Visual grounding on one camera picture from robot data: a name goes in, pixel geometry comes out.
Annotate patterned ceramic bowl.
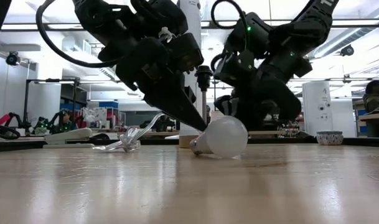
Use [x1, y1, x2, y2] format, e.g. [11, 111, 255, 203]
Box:
[316, 130, 344, 146]

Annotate black metal frame stand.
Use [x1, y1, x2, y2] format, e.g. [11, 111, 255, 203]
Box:
[22, 77, 81, 134]

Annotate black and white column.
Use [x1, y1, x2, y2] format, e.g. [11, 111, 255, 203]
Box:
[176, 0, 203, 136]

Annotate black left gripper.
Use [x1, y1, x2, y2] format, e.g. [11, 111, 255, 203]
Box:
[116, 37, 208, 132]

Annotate black table edge rail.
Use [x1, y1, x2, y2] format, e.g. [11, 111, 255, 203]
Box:
[0, 136, 379, 153]

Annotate white frosted lightbulb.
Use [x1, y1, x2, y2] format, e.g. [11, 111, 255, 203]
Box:
[189, 115, 249, 159]

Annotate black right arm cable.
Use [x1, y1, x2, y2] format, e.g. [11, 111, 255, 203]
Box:
[210, 0, 251, 73]

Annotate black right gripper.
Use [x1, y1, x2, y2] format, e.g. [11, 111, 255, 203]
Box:
[214, 63, 302, 125]

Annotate wooden workbench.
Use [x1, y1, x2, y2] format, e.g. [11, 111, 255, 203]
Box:
[358, 109, 379, 138]

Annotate person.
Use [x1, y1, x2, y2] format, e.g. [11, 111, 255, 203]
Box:
[362, 80, 379, 113]
[57, 110, 78, 133]

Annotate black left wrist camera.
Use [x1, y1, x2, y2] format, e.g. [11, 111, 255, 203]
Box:
[172, 32, 205, 75]

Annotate white stapler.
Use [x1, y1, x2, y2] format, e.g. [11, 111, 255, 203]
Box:
[42, 127, 96, 149]

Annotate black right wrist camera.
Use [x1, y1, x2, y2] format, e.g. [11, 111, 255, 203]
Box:
[213, 49, 256, 88]

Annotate clear lamp power cable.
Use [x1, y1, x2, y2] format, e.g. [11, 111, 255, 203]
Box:
[92, 111, 167, 153]

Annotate black ceiling spotlight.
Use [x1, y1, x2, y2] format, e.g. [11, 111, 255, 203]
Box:
[340, 44, 355, 57]
[5, 51, 21, 67]

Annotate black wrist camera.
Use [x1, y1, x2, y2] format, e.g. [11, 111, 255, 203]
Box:
[213, 49, 256, 88]
[172, 32, 205, 75]

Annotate white pillar with signs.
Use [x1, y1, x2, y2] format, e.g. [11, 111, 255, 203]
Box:
[302, 80, 332, 137]

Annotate dark storage shelf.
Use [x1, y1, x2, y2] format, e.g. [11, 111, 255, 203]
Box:
[60, 83, 88, 110]

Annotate lamp stand with wooden base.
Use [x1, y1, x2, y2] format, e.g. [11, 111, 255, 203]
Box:
[179, 65, 214, 149]

